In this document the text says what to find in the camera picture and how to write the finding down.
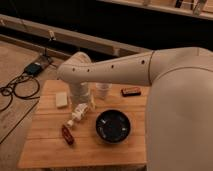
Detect dark chocolate bar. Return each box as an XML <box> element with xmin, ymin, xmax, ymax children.
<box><xmin>121</xmin><ymin>87</ymin><xmax>141</xmax><ymax>97</ymax></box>

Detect white plastic bottle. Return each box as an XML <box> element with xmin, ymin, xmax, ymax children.
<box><xmin>67</xmin><ymin>103</ymin><xmax>89</xmax><ymax>127</ymax></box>

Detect black floor cables left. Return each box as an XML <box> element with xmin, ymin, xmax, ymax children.
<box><xmin>0</xmin><ymin>72</ymin><xmax>41</xmax><ymax>114</ymax></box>

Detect black bowl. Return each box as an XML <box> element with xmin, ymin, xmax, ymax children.
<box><xmin>95</xmin><ymin>109</ymin><xmax>131</xmax><ymax>144</ymax></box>

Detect wooden table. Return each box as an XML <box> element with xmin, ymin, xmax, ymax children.
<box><xmin>18</xmin><ymin>80</ymin><xmax>148</xmax><ymax>168</ymax></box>

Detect beige sponge block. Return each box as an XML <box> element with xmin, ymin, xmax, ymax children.
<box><xmin>56</xmin><ymin>92</ymin><xmax>68</xmax><ymax>108</ymax></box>

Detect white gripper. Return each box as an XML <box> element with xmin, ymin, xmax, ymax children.
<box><xmin>69</xmin><ymin>82</ymin><xmax>92</xmax><ymax>109</ymax></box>

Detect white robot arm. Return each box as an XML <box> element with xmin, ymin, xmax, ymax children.
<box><xmin>57</xmin><ymin>47</ymin><xmax>213</xmax><ymax>171</ymax></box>

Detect black power adapter box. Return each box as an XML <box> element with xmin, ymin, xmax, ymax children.
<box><xmin>24</xmin><ymin>63</ymin><xmax>43</xmax><ymax>76</ymax></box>

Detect white ceramic cup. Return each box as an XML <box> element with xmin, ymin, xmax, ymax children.
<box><xmin>96</xmin><ymin>83</ymin><xmax>112</xmax><ymax>99</ymax></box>

